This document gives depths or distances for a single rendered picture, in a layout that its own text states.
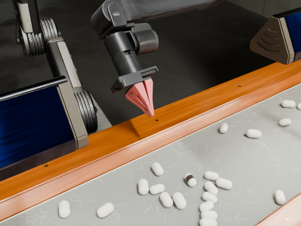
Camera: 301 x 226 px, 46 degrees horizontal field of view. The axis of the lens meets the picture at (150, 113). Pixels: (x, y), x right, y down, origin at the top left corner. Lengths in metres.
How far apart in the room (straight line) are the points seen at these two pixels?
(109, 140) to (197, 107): 0.27
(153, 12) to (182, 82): 1.86
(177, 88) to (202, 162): 1.84
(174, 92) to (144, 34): 1.76
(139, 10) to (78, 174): 0.40
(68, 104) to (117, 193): 0.41
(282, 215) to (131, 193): 0.30
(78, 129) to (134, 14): 0.52
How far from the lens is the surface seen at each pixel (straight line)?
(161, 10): 0.92
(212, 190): 0.75
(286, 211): 0.74
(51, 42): 1.13
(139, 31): 0.87
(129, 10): 0.86
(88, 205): 0.75
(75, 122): 0.39
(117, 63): 0.81
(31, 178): 0.80
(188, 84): 2.72
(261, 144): 0.93
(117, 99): 2.52
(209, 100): 1.03
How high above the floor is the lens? 1.29
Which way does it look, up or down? 33 degrees down
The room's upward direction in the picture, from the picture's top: straight up
